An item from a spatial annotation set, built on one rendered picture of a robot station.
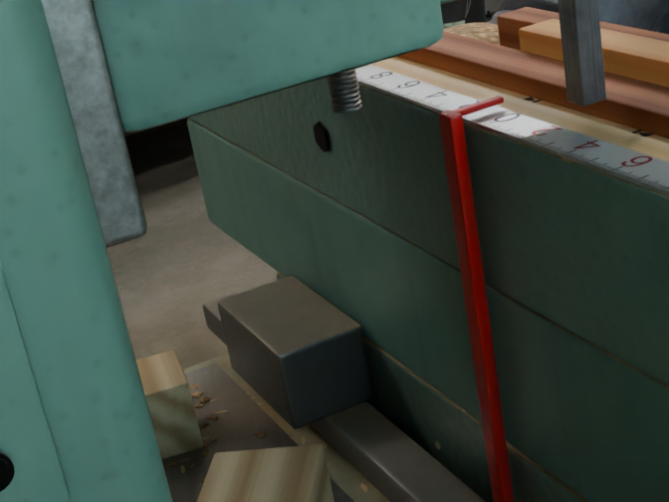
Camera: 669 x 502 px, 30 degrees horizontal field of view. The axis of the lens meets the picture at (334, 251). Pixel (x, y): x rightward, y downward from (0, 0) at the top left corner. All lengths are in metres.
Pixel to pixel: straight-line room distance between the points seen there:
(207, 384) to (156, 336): 1.98
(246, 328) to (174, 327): 2.07
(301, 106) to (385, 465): 0.14
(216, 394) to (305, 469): 0.16
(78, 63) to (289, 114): 0.27
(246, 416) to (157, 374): 0.05
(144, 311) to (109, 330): 2.47
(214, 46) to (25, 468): 0.09
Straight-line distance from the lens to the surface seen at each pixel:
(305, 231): 0.53
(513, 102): 0.41
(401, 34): 0.28
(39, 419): 0.23
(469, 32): 0.64
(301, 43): 0.27
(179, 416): 0.53
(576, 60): 0.39
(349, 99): 0.41
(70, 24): 0.25
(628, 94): 0.41
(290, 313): 0.52
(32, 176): 0.21
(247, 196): 0.59
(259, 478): 0.42
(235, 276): 2.76
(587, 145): 0.34
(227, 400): 0.57
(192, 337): 2.53
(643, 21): 1.18
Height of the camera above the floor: 1.07
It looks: 23 degrees down
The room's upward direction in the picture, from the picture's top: 10 degrees counter-clockwise
